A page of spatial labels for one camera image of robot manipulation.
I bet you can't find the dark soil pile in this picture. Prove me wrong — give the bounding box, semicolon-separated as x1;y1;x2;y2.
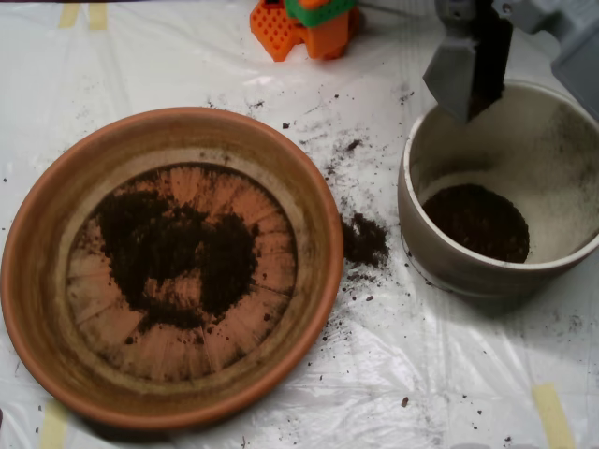
95;191;261;331

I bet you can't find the dark soil in pot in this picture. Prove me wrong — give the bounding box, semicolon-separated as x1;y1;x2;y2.
420;183;531;264

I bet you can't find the spilled dark soil heap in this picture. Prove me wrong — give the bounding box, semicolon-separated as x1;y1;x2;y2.
341;212;392;270

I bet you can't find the white ceramic pot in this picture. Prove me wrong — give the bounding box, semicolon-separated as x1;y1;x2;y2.
397;79;599;300

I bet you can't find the terracotta plant saucer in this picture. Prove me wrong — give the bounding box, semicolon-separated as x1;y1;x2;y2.
0;106;346;431

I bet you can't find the clear white plastic sheet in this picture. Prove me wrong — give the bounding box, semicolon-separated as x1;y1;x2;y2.
0;0;599;449

